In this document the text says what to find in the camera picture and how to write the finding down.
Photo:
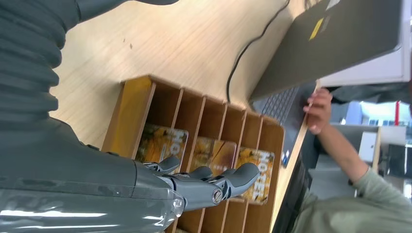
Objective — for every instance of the yellow hotel key card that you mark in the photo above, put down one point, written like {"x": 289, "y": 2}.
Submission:
{"x": 214, "y": 154}
{"x": 260, "y": 173}
{"x": 157, "y": 143}

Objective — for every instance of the black background monitor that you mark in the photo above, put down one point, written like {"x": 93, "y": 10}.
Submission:
{"x": 399, "y": 160}

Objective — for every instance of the wooden card organizer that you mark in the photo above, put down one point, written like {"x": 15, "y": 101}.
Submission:
{"x": 128, "y": 115}

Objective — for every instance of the grey laptop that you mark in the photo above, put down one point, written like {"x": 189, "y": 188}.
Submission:
{"x": 322, "y": 45}

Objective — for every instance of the seated person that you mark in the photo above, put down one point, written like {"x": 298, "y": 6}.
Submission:
{"x": 354, "y": 209}

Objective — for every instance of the white background cabinet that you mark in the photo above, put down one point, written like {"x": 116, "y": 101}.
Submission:
{"x": 367, "y": 146}

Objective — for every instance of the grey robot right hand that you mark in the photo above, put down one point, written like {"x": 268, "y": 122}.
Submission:
{"x": 80, "y": 183}

